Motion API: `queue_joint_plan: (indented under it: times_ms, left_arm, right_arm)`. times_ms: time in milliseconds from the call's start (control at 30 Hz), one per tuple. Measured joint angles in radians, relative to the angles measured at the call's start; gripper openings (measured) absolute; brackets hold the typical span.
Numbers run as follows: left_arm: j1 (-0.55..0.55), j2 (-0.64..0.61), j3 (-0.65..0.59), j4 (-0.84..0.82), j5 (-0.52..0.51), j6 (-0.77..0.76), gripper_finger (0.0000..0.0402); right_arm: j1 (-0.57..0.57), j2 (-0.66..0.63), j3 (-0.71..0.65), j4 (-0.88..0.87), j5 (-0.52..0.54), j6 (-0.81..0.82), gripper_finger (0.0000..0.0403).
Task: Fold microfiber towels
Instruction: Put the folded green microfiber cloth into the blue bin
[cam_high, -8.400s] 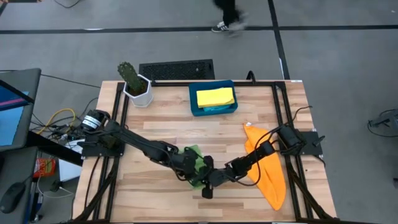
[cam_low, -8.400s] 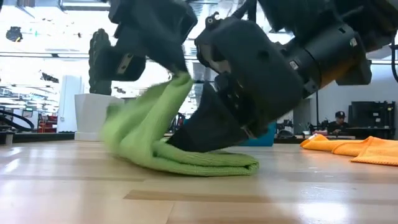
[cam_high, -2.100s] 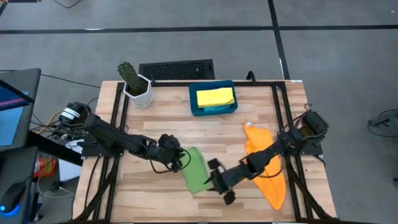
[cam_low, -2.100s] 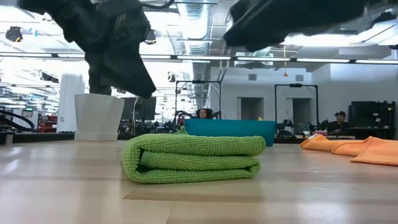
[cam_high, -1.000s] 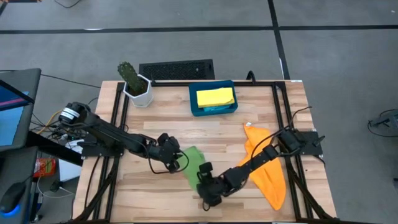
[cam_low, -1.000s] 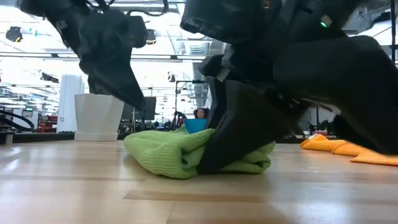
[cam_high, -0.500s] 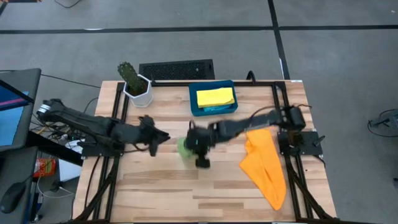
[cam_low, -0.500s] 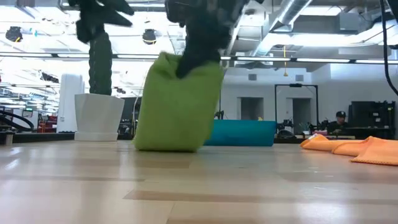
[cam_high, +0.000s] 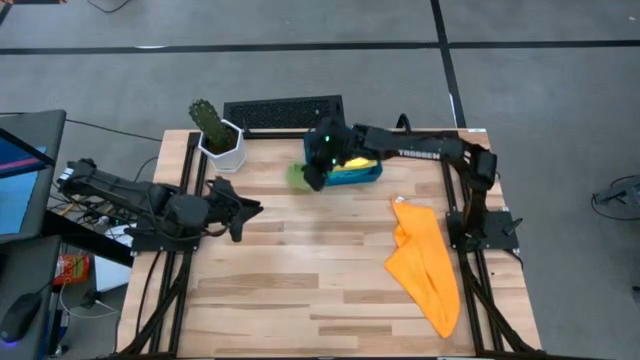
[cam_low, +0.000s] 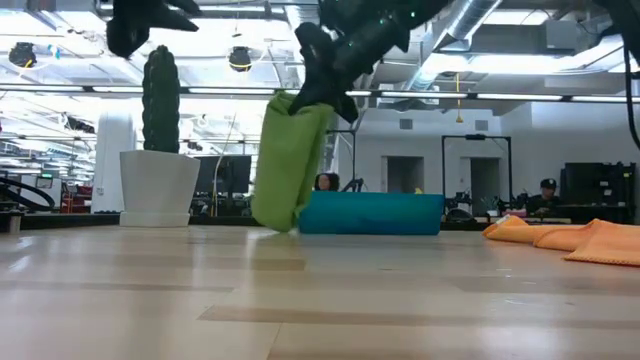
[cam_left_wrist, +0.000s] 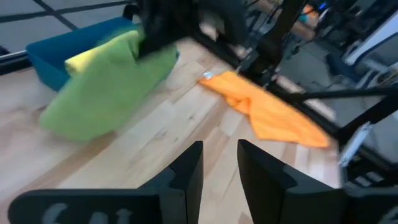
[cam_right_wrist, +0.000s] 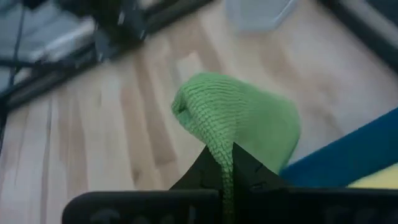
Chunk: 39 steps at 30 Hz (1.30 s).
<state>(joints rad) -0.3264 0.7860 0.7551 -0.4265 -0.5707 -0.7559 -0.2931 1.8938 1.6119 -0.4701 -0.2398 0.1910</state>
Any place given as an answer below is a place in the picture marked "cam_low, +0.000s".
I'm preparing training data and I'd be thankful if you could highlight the black background cabinet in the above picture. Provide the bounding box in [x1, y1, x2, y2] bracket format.
[559, 161, 637, 206]

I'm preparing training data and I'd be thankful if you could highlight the black aluminium table frame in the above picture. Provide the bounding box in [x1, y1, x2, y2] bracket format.
[0, 212, 640, 236]

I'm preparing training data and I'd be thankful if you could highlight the black round ceiling fixture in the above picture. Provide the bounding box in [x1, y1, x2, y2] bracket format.
[228, 46, 253, 72]
[8, 42, 37, 69]

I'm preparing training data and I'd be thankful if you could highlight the person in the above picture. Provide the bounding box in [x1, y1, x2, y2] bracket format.
[313, 172, 341, 192]
[524, 177, 565, 217]

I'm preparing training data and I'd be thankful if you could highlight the teal plastic bin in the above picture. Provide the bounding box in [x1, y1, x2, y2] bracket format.
[298, 190, 445, 236]

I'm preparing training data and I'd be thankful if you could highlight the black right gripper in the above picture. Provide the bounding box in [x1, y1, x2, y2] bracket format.
[287, 20, 409, 124]

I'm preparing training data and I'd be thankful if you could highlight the long ceiling light strip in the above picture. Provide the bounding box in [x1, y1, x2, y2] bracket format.
[0, 84, 301, 96]
[344, 91, 640, 104]

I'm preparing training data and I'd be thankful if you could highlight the orange microfiber towel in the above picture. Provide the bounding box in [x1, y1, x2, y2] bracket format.
[482, 214, 640, 268]

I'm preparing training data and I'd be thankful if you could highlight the white pillar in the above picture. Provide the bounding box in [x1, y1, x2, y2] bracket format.
[92, 112, 138, 214]

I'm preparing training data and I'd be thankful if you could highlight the white hexagonal plant pot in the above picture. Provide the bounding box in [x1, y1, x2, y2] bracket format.
[118, 149, 202, 229]

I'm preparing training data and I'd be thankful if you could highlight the black curved hose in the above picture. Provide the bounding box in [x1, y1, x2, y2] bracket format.
[0, 175, 57, 212]

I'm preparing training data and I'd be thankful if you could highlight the black background monitor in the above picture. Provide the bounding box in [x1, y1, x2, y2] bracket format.
[193, 154, 253, 197]

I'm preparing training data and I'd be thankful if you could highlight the green microfiber towel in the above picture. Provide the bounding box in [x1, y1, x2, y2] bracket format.
[251, 90, 335, 233]

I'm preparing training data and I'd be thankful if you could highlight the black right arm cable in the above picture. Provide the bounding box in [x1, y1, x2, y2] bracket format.
[594, 0, 640, 151]

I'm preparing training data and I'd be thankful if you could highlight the green cactus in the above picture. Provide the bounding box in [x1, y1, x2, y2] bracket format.
[142, 44, 182, 155]

